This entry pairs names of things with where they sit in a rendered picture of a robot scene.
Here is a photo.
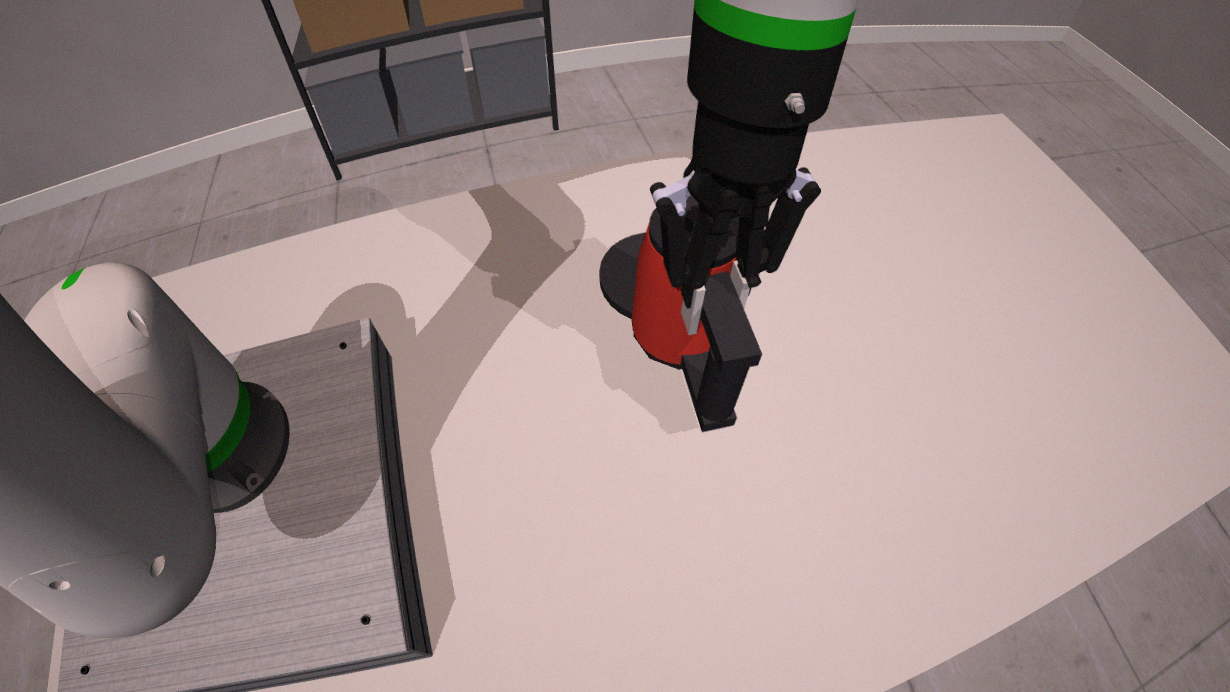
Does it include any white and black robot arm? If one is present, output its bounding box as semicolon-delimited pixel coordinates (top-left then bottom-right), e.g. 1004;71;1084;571
0;0;859;638

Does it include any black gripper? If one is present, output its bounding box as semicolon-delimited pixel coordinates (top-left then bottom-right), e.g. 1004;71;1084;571
649;101;820;336

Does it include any red and black kettle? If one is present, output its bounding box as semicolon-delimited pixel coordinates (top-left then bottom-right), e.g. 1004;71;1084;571
632;208;763;431

